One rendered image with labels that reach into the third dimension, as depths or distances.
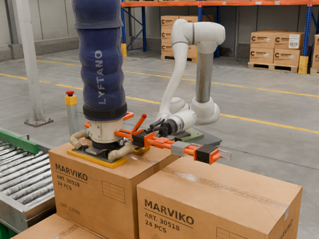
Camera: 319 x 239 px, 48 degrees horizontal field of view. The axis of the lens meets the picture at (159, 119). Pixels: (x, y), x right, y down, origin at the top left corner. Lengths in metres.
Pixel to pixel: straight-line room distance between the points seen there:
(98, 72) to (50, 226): 0.91
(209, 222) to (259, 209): 0.20
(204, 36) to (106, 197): 1.08
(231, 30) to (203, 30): 8.56
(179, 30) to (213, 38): 0.20
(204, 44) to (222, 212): 1.11
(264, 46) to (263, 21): 1.48
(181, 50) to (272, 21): 8.29
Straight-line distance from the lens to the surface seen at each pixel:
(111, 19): 1.71
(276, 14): 10.29
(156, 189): 1.56
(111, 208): 1.83
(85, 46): 1.73
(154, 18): 12.25
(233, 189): 1.58
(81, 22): 1.72
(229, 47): 10.81
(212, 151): 1.52
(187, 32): 2.17
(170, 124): 1.84
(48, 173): 2.73
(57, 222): 2.16
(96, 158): 1.83
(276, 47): 8.98
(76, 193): 2.00
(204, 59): 2.27
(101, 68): 1.72
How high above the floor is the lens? 1.73
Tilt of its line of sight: 19 degrees down
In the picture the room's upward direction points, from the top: 2 degrees counter-clockwise
